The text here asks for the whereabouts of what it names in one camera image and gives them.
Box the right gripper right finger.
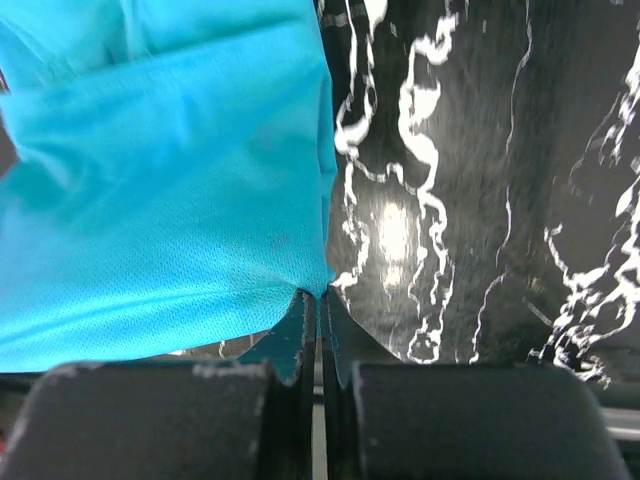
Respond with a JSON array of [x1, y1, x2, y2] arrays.
[[320, 290, 630, 479]]

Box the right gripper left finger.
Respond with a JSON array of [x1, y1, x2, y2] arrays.
[[1, 291, 316, 479]]

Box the teal t shirt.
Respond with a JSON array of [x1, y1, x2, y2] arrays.
[[1, 1, 337, 373]]

